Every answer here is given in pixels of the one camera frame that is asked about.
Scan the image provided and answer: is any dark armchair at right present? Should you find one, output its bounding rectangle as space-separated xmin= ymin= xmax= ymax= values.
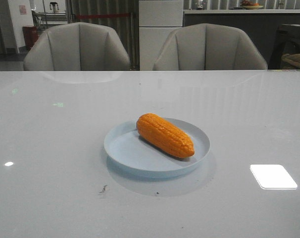
xmin=268 ymin=24 xmax=300 ymax=69

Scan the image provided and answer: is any left grey upholstered chair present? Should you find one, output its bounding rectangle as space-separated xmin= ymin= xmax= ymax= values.
xmin=23 ymin=22 xmax=130 ymax=71

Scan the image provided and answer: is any orange toy corn cob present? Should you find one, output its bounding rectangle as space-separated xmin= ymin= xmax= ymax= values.
xmin=136 ymin=113 xmax=195 ymax=159

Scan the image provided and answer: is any red barrier belt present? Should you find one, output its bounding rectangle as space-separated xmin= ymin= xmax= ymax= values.
xmin=75 ymin=12 xmax=134 ymax=19

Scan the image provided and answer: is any grey upholstered chair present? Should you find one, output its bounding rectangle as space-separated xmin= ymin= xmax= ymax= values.
xmin=153 ymin=23 xmax=267 ymax=71
xmin=23 ymin=22 xmax=130 ymax=71

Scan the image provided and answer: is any white refrigerator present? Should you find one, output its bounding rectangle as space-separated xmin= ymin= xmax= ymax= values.
xmin=139 ymin=0 xmax=183 ymax=71

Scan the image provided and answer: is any red trash bin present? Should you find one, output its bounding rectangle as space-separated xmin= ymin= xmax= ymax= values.
xmin=22 ymin=26 xmax=38 ymax=50

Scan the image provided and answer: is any metal cart with robot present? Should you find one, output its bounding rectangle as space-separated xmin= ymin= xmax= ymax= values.
xmin=30 ymin=0 xmax=67 ymax=28

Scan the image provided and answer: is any light blue round plate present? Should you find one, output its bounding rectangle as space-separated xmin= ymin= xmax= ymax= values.
xmin=104 ymin=118 xmax=211 ymax=179

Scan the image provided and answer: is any pink wall notice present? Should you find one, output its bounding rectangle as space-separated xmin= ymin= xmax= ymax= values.
xmin=19 ymin=5 xmax=27 ymax=15

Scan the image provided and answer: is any right grey upholstered chair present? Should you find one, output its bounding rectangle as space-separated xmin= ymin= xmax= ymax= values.
xmin=153 ymin=23 xmax=267 ymax=71

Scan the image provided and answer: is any dark grey counter cabinet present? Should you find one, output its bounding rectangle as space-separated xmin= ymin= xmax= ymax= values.
xmin=183 ymin=9 xmax=300 ymax=69

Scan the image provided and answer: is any fruit bowl on counter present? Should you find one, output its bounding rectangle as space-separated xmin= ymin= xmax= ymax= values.
xmin=240 ymin=0 xmax=263 ymax=10

